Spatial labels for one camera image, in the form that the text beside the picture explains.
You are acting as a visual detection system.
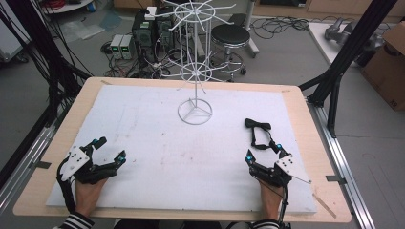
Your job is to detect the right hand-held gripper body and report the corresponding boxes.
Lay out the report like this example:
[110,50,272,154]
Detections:
[248,154,304,189]

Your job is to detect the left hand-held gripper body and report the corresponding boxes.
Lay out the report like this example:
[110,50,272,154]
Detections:
[59,145,118,185]

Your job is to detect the black bow tie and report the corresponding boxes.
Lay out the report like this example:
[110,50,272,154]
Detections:
[244,117,274,151]

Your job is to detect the person's right hand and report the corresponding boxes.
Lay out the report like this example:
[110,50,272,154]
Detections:
[259,181,285,222]

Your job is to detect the person's left hand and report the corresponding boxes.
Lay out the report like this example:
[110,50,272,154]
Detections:
[74,177,109,219]

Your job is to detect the dark tape piece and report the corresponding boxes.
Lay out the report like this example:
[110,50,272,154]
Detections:
[325,175,348,186]
[33,160,53,170]

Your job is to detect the thin wooden stick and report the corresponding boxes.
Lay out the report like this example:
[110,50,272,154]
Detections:
[311,192,338,219]

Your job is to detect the white foam mat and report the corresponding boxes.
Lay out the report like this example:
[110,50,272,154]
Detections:
[45,84,318,215]

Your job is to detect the grey bench power supply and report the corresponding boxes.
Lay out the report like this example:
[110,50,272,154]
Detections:
[120,33,137,60]
[109,33,124,60]

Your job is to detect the black computer tower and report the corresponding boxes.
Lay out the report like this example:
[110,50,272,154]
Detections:
[131,9,176,63]

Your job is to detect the black round stool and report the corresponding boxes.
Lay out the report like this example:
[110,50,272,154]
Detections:
[207,23,252,83]

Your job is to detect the brown cardboard box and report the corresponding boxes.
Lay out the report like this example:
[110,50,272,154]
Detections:
[360,21,405,113]

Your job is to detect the grey machine on platform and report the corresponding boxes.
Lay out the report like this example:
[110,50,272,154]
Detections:
[324,16,385,68]

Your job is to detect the white power strip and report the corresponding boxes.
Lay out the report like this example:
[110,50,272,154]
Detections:
[143,6,158,22]

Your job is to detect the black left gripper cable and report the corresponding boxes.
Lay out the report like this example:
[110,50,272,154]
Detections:
[55,157,78,215]

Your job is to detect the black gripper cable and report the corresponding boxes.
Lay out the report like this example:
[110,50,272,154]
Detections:
[55,157,78,215]
[277,184,292,229]

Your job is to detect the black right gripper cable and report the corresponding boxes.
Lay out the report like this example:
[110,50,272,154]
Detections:
[277,184,292,229]

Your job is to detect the aluminium rail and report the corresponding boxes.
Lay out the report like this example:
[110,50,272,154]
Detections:
[0,108,70,215]
[306,96,377,229]

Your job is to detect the white wire display rack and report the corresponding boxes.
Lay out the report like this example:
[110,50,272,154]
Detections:
[149,0,238,126]

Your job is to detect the black metal frame stand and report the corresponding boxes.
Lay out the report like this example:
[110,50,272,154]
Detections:
[298,0,399,139]
[0,0,94,192]

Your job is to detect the black floor cables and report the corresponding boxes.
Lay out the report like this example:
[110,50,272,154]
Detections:
[249,14,311,41]

